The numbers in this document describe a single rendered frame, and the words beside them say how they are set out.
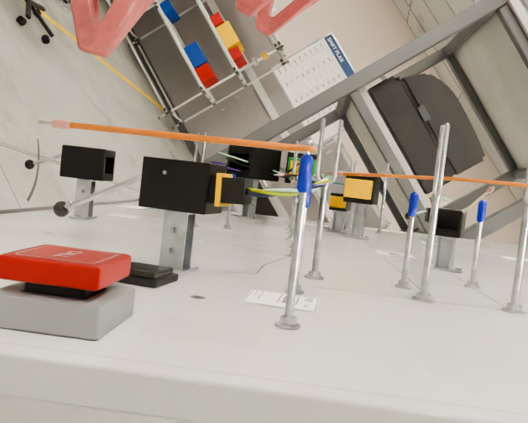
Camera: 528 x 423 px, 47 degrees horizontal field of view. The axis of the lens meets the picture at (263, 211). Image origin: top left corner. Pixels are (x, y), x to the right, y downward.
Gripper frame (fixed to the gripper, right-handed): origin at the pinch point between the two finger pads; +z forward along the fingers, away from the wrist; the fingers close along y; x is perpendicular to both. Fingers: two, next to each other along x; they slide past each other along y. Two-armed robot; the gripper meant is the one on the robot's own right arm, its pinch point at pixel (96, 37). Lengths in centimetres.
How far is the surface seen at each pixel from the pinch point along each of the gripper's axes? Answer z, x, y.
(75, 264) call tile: 10.7, -2.6, -2.3
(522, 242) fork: 4.2, -29.2, 20.2
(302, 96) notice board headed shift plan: -107, 35, 784
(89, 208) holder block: 16, 18, 55
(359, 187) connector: 2, -19, 72
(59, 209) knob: 11.7, 8.1, 20.5
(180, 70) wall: -102, 207, 804
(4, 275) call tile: 12.1, 0.6, -2.3
